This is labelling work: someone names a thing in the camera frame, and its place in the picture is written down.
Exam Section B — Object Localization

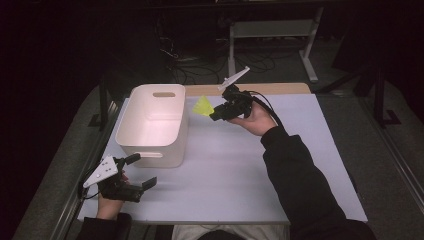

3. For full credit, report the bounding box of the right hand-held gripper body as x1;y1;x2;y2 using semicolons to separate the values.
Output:
217;65;255;121

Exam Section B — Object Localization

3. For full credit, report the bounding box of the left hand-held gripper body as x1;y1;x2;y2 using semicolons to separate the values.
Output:
82;155;145;203

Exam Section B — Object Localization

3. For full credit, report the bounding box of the yellow shuttlecock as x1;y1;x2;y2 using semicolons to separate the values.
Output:
191;95;215;117

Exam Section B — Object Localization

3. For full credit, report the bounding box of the white plastic storage bin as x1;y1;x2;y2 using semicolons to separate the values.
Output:
114;83;190;169

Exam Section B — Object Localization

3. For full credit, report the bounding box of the person's left hand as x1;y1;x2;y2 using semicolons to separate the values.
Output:
96;194;127;221

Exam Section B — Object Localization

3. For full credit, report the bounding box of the person's right hand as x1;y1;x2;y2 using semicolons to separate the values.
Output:
227;99;278;137

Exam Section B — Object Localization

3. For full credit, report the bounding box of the white table sheet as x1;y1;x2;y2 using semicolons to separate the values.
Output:
77;93;369;225

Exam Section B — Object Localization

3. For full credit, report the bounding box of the black metal stand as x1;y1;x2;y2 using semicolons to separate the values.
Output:
87;71;116;132
315;62;403;130

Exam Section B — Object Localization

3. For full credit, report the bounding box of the person's lap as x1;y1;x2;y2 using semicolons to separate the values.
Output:
171;223;292;240

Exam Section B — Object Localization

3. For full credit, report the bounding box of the left hand-held gripper cable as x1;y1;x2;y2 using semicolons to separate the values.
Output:
77;168;102;203

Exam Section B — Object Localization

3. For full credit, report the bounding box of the hand-held gripper cable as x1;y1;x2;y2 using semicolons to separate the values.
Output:
247;90;285;130
77;168;102;203

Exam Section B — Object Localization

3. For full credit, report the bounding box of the right hand-held gripper cable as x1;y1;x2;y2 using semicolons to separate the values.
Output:
247;90;285;130

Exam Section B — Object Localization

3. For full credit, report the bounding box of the metal floor rail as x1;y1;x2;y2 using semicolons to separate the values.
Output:
49;99;122;240
357;95;424;214

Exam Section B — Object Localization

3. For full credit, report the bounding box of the tangle of floor cables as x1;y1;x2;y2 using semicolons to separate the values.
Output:
155;18;278;86

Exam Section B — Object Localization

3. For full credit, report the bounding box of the white metal desk frame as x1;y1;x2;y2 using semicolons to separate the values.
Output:
227;6;325;84

